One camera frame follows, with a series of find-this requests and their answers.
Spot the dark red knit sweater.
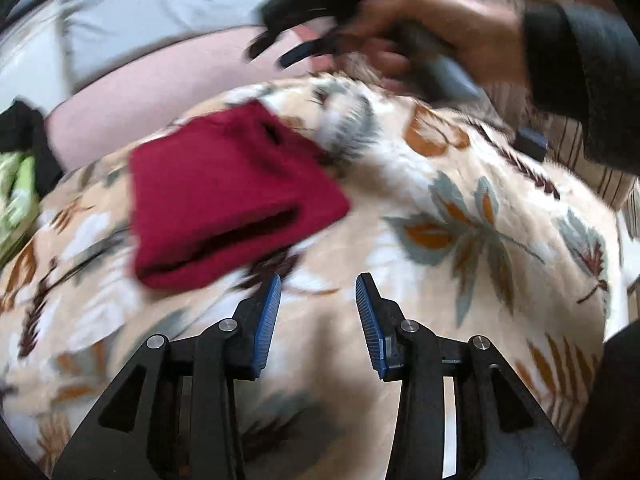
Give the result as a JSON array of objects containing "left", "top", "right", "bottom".
[{"left": 129, "top": 100, "right": 349, "bottom": 292}]

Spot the black sleeve forearm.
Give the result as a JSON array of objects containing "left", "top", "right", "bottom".
[{"left": 523, "top": 4, "right": 639, "bottom": 176}]

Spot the right hand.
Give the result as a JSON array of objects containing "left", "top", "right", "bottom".
[{"left": 341, "top": 0, "right": 530, "bottom": 93}]

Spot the pink quilted bedsheet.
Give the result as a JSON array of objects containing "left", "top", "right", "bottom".
[{"left": 46, "top": 26, "right": 332, "bottom": 170}]

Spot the cream floral fleece blanket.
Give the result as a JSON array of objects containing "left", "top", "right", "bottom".
[{"left": 1, "top": 75, "right": 625, "bottom": 479}]

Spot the grey pillow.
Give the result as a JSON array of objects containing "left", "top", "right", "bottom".
[{"left": 1, "top": 0, "right": 264, "bottom": 112}]

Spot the dark blue-grey box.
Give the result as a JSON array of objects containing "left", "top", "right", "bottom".
[{"left": 512, "top": 127, "right": 549, "bottom": 162}]

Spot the green white patterned cloth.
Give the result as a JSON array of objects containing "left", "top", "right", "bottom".
[{"left": 1, "top": 152, "right": 39, "bottom": 266}]

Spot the black garment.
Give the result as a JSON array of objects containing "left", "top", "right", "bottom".
[{"left": 0, "top": 100, "right": 64, "bottom": 197}]

